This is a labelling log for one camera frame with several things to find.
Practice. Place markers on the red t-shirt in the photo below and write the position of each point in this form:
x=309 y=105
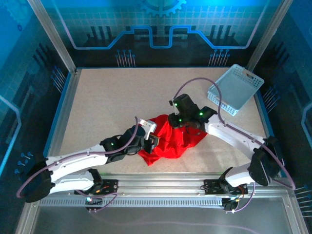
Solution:
x=170 y=143

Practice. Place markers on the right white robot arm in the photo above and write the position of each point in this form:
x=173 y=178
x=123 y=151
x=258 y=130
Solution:
x=231 y=134

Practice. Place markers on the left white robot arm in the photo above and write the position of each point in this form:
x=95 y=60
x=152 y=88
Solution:
x=73 y=161

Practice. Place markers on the light blue perforated plastic basket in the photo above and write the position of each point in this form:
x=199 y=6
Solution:
x=234 y=90

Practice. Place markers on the small black electronics module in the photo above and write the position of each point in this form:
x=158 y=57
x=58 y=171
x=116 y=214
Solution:
x=94 y=201
x=230 y=206

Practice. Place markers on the grey metal sheet panel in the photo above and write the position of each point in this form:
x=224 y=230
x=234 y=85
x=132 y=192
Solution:
x=158 y=220

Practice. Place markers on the blue table border trim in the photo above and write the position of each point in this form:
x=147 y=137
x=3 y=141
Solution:
x=55 y=122

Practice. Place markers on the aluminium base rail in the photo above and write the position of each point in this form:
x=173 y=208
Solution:
x=158 y=185

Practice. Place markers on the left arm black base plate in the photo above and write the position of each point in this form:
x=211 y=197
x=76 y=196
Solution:
x=111 y=186

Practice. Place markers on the aluminium table side rail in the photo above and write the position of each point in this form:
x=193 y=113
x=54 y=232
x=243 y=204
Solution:
x=62 y=122
x=263 y=122

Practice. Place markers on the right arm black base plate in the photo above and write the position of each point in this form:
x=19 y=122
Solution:
x=212 y=187

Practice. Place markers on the aluminium frame post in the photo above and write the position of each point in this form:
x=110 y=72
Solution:
x=271 y=29
x=50 y=29

